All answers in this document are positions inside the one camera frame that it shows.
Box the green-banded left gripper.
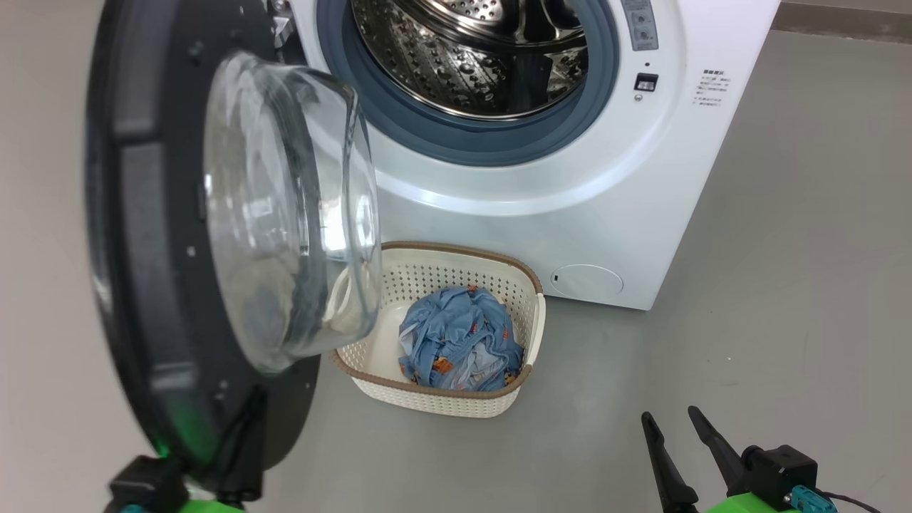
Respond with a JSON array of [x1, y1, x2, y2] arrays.
[[177, 385, 269, 513]]

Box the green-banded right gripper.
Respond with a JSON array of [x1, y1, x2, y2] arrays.
[[641, 405, 799, 513]]

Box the black round glass washer door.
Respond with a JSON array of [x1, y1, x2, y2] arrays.
[[84, 0, 382, 475]]

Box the blue patterned garment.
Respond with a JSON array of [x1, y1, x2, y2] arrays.
[[399, 285, 524, 357]]

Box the white front-load washing machine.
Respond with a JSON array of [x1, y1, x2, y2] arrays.
[[267, 0, 782, 311]]

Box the stainless steel washer drum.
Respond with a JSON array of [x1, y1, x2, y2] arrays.
[[351, 0, 591, 120]]

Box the cream perforated laundry basket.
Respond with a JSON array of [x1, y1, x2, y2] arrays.
[[332, 241, 547, 418]]

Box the round white filter cover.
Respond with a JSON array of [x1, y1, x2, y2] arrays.
[[550, 264, 624, 301]]

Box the grey warning sticker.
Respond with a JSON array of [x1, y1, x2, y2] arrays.
[[620, 0, 659, 52]]

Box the teal cable connector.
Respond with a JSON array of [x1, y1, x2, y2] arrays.
[[791, 486, 838, 513]]

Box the thin black right gripper cable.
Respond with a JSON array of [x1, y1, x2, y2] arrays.
[[819, 490, 884, 513]]

